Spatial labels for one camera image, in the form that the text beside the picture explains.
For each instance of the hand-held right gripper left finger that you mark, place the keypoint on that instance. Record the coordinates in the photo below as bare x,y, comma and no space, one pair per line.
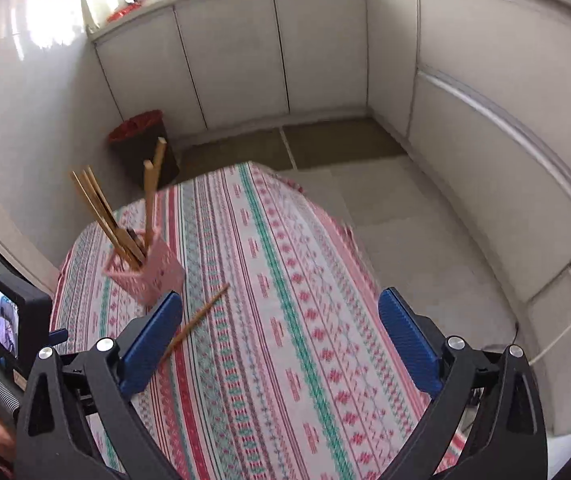
153,340

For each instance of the white kitchen cabinet with drawers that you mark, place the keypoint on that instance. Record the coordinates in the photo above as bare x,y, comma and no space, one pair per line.
490,135

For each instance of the bunch of wooden chopsticks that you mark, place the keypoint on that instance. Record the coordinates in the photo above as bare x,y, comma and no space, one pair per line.
107,222

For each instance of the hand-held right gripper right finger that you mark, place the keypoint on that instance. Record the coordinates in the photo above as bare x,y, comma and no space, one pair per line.
408,340

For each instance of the dark bin with red liner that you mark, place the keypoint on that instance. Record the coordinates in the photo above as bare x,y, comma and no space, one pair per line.
130,155

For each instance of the white kitchen cabinet with doors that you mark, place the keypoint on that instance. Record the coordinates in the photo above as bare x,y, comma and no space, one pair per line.
235,55

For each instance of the patterned striped tablecloth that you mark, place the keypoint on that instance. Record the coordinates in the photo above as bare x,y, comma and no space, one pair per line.
275,335

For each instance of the red plastic basket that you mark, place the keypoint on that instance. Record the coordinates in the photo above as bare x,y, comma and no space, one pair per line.
125,12

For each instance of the dark floor mat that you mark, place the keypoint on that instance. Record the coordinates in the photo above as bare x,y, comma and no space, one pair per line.
340,142
235,152

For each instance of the single wooden chopstick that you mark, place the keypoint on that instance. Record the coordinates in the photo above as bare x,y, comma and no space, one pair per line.
196,321

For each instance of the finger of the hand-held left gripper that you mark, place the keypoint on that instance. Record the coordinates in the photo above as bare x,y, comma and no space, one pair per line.
58,336

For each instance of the pink lattice utensil holder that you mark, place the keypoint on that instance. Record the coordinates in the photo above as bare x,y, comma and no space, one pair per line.
150,275

